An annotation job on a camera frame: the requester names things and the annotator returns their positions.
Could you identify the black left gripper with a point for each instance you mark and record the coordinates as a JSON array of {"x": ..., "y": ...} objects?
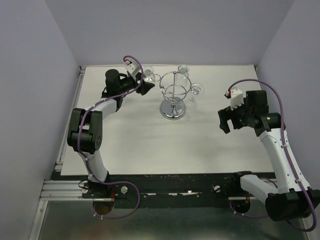
[{"x": 144, "y": 87}]

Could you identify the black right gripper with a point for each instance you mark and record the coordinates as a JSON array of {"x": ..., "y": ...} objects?
[{"x": 227, "y": 113}]

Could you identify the clear wine glass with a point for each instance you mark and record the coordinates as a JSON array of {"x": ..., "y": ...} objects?
[
  {"x": 182, "y": 75},
  {"x": 196, "y": 90},
  {"x": 149, "y": 75}
]

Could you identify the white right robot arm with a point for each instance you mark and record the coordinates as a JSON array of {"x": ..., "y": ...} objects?
[{"x": 293, "y": 197}]

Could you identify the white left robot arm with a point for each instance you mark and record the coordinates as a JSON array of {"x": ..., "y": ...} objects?
[{"x": 85, "y": 131}]

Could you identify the chrome wine glass rack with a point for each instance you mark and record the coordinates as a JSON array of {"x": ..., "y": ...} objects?
[{"x": 173, "y": 106}]

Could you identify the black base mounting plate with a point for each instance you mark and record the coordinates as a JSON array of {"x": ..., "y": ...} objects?
[{"x": 167, "y": 191}]

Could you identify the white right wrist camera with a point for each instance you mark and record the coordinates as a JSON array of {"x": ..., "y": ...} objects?
[{"x": 236, "y": 97}]

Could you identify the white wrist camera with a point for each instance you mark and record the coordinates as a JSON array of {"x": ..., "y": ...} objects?
[
  {"x": 132, "y": 68},
  {"x": 236, "y": 97}
]

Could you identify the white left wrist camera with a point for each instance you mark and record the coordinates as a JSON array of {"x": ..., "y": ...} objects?
[{"x": 132, "y": 68}]

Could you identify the left aluminium frame rail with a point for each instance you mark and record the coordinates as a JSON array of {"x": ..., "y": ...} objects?
[{"x": 64, "y": 184}]

